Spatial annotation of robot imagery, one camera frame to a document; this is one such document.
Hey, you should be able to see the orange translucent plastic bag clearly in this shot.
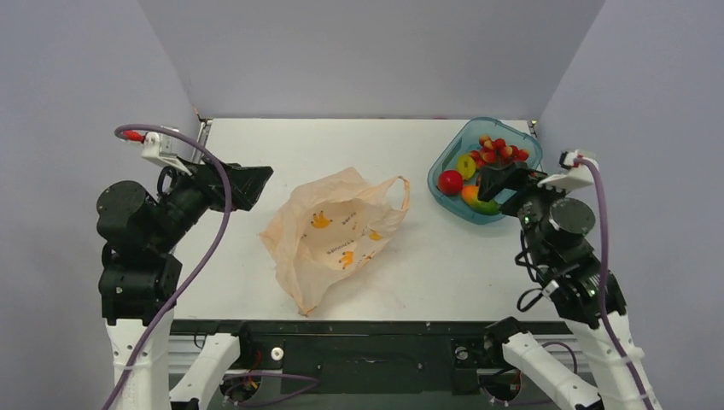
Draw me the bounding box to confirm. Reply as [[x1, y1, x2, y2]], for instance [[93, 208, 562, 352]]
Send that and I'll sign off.
[[260, 167, 411, 316]]

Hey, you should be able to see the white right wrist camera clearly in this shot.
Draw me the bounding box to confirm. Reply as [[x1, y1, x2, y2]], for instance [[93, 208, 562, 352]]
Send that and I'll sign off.
[[536, 149, 598, 192]]

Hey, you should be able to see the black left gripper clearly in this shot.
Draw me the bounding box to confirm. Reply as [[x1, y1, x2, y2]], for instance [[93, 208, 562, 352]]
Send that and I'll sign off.
[[149, 152, 272, 251]]

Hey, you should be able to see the red fake grape bunch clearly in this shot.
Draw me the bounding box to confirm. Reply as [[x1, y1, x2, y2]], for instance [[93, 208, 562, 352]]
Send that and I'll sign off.
[[468, 134, 530, 169]]

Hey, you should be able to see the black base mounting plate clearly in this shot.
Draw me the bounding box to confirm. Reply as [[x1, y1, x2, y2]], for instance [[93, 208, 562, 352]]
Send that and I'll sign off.
[[169, 319, 572, 396]]

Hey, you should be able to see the teal plastic tray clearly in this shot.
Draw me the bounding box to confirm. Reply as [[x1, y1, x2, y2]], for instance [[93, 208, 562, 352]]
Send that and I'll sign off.
[[428, 117, 543, 225]]

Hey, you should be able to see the yellow green fake mango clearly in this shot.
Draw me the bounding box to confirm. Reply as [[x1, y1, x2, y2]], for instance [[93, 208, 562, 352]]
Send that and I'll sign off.
[[460, 185, 499, 216]]

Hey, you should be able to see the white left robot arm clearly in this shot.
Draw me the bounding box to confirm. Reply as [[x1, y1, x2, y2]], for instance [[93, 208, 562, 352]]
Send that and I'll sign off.
[[96, 161, 273, 409]]

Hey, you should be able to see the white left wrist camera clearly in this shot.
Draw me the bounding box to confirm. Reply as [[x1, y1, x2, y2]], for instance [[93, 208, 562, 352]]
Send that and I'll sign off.
[[137, 125, 192, 176]]

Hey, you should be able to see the yellow fake fruit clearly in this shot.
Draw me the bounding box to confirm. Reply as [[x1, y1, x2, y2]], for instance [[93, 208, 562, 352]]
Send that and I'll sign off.
[[455, 154, 477, 181]]

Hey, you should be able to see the red fake apple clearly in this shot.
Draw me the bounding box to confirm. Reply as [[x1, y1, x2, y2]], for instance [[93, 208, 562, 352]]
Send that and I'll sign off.
[[436, 170, 464, 196]]

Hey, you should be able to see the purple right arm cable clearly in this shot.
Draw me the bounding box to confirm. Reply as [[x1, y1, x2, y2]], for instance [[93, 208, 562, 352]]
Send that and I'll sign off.
[[481, 157, 657, 410]]

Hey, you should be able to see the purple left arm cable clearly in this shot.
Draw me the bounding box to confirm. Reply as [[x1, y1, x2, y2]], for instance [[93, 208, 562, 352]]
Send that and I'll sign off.
[[98, 123, 321, 410]]

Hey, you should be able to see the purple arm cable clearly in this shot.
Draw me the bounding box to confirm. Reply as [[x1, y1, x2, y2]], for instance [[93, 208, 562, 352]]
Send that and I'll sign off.
[[98, 123, 321, 410], [481, 157, 657, 410]]

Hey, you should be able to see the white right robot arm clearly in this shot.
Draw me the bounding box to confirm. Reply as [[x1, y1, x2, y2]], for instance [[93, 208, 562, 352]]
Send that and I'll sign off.
[[478, 157, 661, 409]]

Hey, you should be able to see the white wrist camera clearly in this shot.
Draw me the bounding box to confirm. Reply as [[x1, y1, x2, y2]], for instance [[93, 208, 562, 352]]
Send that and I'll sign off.
[[536, 149, 598, 192], [137, 125, 192, 176]]

